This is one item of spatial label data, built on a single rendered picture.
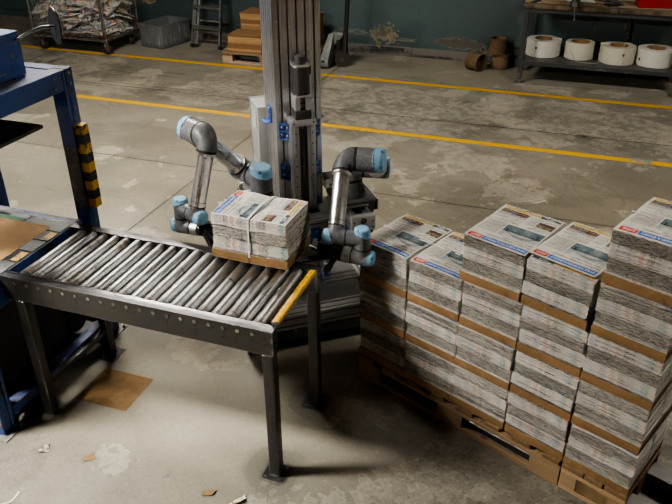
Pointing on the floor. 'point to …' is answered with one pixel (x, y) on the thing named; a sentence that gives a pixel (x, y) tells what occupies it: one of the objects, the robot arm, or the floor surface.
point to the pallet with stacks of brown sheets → (240, 42)
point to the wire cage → (85, 20)
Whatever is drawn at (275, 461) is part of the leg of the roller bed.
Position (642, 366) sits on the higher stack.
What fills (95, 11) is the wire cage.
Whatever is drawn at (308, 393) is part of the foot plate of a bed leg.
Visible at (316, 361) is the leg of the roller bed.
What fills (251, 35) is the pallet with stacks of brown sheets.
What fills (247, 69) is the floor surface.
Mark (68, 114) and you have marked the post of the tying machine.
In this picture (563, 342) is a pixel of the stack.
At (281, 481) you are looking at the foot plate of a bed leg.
